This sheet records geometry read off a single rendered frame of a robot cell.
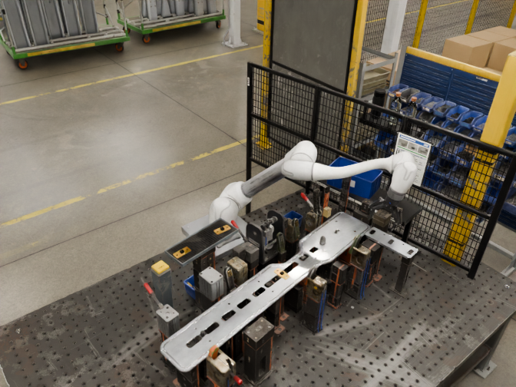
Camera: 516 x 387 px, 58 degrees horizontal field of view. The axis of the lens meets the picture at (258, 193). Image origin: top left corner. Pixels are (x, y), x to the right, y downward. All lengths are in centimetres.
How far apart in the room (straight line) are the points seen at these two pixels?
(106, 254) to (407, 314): 251
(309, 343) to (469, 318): 91
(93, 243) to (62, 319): 162
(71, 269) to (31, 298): 37
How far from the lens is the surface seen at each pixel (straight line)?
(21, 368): 263
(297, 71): 480
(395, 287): 285
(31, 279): 413
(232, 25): 905
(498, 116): 266
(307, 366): 243
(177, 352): 211
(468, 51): 629
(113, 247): 421
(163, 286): 228
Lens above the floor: 268
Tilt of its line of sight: 35 degrees down
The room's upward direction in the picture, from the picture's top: 2 degrees clockwise
